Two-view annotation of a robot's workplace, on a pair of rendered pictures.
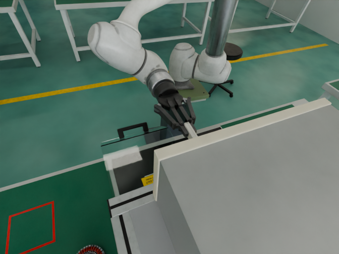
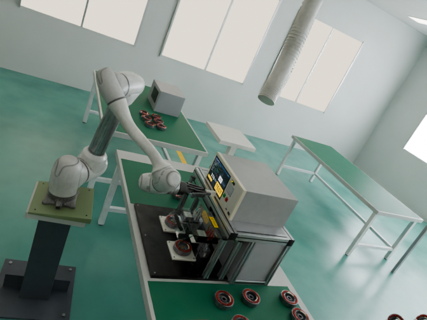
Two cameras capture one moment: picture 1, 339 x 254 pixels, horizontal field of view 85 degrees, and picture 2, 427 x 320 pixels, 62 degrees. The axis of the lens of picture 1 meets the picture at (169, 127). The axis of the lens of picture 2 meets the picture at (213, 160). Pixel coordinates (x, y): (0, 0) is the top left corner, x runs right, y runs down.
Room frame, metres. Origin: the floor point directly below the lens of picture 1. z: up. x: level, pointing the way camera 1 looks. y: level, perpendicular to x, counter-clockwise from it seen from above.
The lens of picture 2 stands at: (0.42, 1.75, 2.10)
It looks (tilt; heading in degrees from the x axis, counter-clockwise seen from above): 22 degrees down; 269
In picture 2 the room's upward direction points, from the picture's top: 24 degrees clockwise
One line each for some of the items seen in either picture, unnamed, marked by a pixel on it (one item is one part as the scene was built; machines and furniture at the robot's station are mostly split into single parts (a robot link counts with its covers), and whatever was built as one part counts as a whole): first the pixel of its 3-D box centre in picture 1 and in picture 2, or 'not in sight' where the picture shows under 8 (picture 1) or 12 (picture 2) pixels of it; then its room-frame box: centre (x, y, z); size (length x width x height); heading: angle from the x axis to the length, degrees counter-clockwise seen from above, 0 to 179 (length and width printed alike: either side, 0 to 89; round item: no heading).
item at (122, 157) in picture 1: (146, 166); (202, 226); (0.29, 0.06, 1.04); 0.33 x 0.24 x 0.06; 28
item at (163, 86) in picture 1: (169, 98); (184, 188); (0.46, 0.01, 1.18); 0.09 x 0.08 x 0.07; 28
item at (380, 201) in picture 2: not in sight; (337, 192); (-1.63, -3.43, 0.38); 2.10 x 0.90 x 0.75; 118
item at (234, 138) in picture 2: not in sight; (220, 157); (0.31, -1.19, 0.98); 0.37 x 0.35 x 0.46; 118
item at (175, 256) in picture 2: not in sight; (181, 251); (0.33, -0.01, 0.78); 0.15 x 0.15 x 0.01; 28
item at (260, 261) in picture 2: not in sight; (259, 263); (-0.12, -0.03, 0.91); 0.28 x 0.03 x 0.32; 28
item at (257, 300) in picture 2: not in sight; (250, 298); (-0.13, 0.11, 0.77); 0.11 x 0.11 x 0.04
